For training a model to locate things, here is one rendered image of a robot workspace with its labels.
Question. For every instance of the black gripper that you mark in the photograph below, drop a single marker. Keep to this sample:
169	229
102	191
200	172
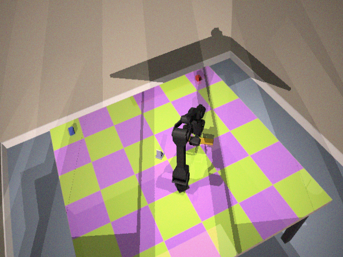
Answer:
195	141

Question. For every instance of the blue block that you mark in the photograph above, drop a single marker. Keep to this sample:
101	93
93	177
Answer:
71	130

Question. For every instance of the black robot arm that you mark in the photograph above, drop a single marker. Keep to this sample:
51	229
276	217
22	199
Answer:
181	174

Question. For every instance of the orange bar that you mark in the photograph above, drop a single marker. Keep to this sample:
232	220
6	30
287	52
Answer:
207	141

